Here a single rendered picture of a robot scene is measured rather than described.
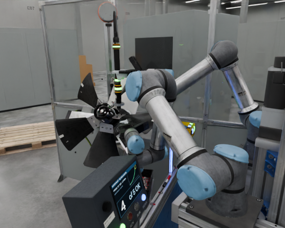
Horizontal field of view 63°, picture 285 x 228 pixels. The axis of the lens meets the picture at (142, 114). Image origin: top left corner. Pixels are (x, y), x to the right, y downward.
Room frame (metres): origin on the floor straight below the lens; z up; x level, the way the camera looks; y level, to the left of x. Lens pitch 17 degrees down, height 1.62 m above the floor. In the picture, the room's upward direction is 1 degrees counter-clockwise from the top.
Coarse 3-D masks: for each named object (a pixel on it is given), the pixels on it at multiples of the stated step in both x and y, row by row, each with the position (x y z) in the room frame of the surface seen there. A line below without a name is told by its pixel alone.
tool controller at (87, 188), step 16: (112, 160) 0.73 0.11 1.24; (128, 160) 0.69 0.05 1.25; (96, 176) 0.62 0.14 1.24; (112, 176) 0.59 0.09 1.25; (128, 176) 0.65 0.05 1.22; (80, 192) 0.54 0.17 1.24; (96, 192) 0.52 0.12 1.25; (112, 192) 0.56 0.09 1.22; (128, 192) 0.62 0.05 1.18; (144, 192) 0.70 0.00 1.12; (80, 208) 0.51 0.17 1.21; (96, 208) 0.49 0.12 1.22; (112, 208) 0.54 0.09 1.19; (144, 208) 0.67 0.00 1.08; (80, 224) 0.51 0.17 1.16; (96, 224) 0.49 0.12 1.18; (112, 224) 0.52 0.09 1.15; (128, 224) 0.58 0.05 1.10
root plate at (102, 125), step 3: (102, 123) 1.39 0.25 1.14; (105, 123) 1.40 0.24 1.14; (102, 126) 1.38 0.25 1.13; (105, 126) 1.39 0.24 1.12; (108, 126) 1.40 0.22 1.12; (111, 126) 1.41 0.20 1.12; (102, 129) 1.36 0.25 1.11; (105, 129) 1.38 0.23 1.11; (108, 129) 1.39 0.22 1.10; (111, 129) 1.40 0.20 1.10; (108, 132) 1.37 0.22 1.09; (111, 132) 1.38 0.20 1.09
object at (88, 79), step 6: (84, 78) 1.67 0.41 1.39; (90, 78) 1.62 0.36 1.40; (84, 84) 1.65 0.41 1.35; (90, 84) 1.60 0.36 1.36; (84, 90) 1.64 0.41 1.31; (90, 90) 1.58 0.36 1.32; (78, 96) 1.69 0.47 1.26; (84, 96) 1.64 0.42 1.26; (90, 96) 1.58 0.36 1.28; (96, 96) 1.52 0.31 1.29; (90, 102) 1.59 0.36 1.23; (96, 102) 1.53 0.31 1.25
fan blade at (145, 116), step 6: (126, 114) 1.42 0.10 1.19; (132, 114) 1.41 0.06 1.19; (138, 114) 1.41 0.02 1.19; (144, 114) 1.39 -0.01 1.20; (132, 120) 1.32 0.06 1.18; (138, 120) 1.32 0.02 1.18; (144, 120) 1.31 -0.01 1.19; (150, 120) 1.31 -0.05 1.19; (150, 126) 1.26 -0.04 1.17; (144, 132) 1.22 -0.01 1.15
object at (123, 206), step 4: (124, 196) 0.60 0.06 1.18; (120, 200) 0.58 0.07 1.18; (124, 200) 0.59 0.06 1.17; (120, 204) 0.57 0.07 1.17; (124, 204) 0.59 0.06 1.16; (120, 208) 0.57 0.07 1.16; (124, 208) 0.58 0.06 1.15; (128, 208) 0.60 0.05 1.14; (120, 212) 0.56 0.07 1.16; (124, 212) 0.58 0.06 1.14; (120, 216) 0.56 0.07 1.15
